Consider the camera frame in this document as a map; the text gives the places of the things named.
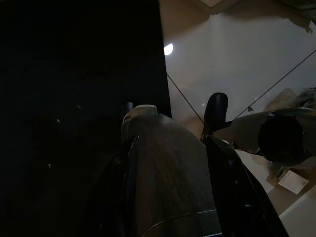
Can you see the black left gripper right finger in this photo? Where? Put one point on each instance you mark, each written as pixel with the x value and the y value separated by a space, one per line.
pixel 239 197

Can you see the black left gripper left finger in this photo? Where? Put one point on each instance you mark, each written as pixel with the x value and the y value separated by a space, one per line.
pixel 111 197

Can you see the white printed card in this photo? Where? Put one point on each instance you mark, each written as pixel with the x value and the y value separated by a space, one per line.
pixel 293 182

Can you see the grey robot leg black foot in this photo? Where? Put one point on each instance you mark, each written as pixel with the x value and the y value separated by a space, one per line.
pixel 244 130

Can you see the green woven sack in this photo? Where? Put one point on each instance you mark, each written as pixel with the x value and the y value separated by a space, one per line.
pixel 308 10

